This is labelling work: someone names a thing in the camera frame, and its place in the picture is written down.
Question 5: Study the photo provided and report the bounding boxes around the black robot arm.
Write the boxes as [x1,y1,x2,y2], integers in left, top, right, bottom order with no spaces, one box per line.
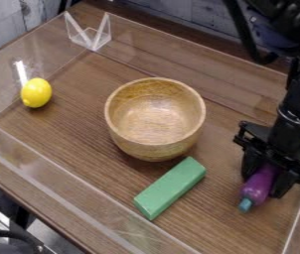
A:
[223,0,300,198]

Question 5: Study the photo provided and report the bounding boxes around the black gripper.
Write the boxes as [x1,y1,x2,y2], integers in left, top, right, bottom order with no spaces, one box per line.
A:
[233,106,300,198]

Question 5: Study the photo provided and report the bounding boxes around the green rectangular block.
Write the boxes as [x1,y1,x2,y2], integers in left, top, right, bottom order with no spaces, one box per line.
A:
[132,157,207,220]

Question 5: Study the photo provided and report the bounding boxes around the yellow lemon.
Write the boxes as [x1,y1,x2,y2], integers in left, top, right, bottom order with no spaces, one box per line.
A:
[20,77,52,108]

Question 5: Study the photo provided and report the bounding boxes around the brown wooden bowl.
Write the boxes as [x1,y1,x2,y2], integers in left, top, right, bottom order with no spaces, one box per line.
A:
[103,77,206,162]

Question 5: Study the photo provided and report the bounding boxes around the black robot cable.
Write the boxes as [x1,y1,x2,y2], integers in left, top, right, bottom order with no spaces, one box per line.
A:
[223,0,280,65]

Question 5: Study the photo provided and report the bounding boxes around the purple toy eggplant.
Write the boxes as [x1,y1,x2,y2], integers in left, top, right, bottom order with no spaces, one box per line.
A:
[237,164,278,212]

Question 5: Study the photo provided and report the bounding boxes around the clear acrylic tray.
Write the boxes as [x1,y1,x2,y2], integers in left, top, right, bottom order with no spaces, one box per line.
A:
[0,5,300,254]

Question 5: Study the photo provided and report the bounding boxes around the clear acrylic corner bracket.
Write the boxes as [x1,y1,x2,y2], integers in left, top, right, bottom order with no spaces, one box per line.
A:
[64,11,111,52]

